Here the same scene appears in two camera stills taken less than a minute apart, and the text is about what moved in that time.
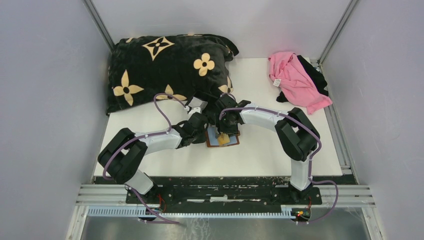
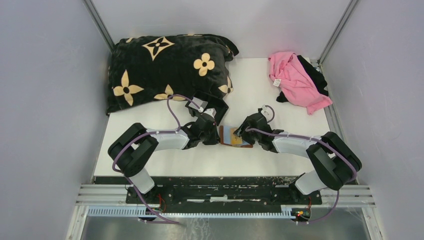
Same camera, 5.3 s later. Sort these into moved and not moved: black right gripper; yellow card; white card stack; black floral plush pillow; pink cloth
Moved: yellow card; black right gripper
Not moved: black floral plush pillow; pink cloth; white card stack
